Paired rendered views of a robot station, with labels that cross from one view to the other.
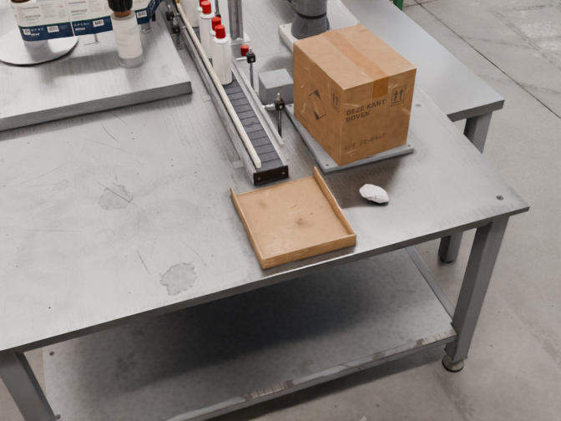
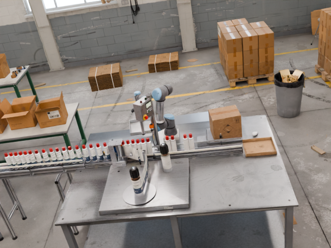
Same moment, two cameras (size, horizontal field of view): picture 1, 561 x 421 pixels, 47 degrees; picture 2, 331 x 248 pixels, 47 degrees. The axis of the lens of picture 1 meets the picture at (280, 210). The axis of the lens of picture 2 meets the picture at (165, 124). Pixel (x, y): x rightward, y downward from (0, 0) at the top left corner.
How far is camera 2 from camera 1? 348 cm
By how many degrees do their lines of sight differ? 52
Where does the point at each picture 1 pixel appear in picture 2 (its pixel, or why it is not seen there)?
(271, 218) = (257, 150)
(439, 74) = (204, 116)
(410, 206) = (260, 130)
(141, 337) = (246, 228)
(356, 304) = not seen: hidden behind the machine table
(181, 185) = (237, 165)
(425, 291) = not seen: hidden behind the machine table
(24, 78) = (163, 196)
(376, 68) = (233, 109)
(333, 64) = (228, 115)
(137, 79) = (181, 168)
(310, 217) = (259, 144)
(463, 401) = not seen: hidden behind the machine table
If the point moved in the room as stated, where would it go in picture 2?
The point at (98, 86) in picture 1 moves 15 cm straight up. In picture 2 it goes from (180, 177) to (178, 164)
